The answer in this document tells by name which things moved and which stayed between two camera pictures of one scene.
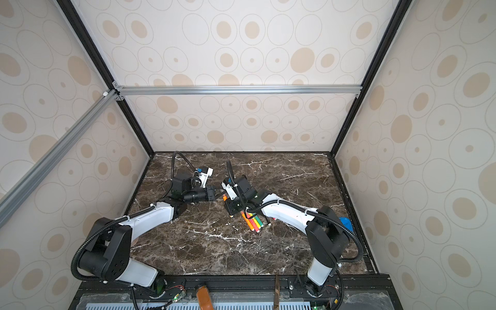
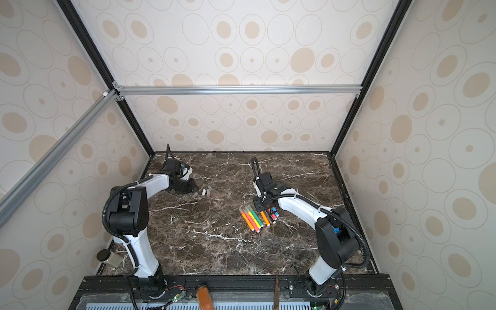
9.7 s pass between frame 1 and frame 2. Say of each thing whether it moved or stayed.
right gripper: moved
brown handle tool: stayed
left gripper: moved
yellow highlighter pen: stayed
